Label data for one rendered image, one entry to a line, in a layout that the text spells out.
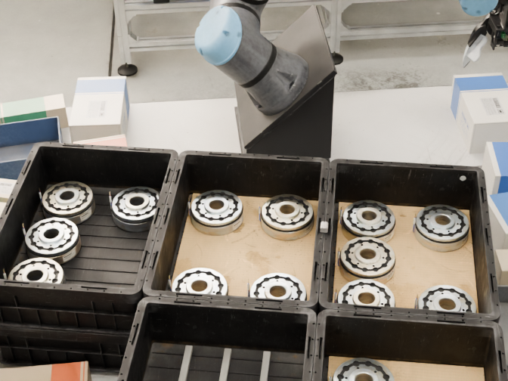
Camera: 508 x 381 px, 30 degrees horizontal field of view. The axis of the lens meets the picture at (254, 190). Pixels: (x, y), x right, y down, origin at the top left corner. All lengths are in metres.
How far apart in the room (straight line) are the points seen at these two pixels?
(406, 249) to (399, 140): 0.53
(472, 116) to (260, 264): 0.72
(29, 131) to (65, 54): 1.70
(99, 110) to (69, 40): 1.84
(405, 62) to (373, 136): 1.59
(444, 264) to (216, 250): 0.43
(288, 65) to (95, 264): 0.61
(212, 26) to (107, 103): 0.40
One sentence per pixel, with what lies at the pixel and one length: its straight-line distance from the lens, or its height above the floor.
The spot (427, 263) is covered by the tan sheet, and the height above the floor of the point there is 0.83.
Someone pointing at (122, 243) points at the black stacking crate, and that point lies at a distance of 1.87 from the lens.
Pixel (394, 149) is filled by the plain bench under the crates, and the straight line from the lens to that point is 2.29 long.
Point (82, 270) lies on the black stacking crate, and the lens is 1.83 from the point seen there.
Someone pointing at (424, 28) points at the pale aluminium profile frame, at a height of 0.14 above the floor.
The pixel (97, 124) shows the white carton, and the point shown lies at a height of 0.79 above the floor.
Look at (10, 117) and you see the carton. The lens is 2.37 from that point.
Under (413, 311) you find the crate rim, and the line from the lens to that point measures 1.60.
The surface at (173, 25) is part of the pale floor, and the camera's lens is 4.14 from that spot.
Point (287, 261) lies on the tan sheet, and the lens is 1.80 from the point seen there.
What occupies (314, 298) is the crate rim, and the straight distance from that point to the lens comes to 1.60.
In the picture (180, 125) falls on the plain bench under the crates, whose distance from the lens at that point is 2.36.
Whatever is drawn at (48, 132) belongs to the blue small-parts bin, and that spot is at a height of 0.73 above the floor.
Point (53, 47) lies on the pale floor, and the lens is 4.07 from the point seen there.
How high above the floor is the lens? 2.10
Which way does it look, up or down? 41 degrees down
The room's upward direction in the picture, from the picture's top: 1 degrees counter-clockwise
